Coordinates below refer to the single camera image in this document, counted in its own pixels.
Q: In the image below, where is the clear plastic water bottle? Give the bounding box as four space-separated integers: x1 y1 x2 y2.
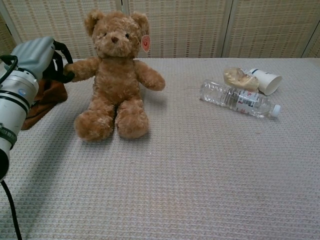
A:
199 79 282 119

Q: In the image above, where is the woven folding screen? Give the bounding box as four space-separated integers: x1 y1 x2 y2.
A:
0 0 320 60

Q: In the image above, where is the white paper cup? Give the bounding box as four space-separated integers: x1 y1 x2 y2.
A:
246 68 283 96

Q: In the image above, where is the white woven tablecloth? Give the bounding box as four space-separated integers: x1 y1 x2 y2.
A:
0 57 320 240

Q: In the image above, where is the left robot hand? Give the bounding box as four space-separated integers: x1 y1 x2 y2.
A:
9 36 75 84

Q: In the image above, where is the brown cloth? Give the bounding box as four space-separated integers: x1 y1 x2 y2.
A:
20 77 69 131

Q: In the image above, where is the crumpled beige wrapper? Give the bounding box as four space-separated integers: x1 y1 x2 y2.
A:
223 67 260 92

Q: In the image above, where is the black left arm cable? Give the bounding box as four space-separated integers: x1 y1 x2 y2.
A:
0 54 23 240

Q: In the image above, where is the brown teddy bear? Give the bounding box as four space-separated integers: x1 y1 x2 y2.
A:
63 8 166 141

